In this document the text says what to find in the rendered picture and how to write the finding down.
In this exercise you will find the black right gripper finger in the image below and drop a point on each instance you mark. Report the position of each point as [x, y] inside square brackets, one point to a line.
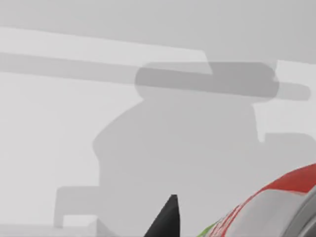
[168, 219]

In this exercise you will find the red and white can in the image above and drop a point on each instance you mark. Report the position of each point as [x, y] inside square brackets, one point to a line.
[271, 209]

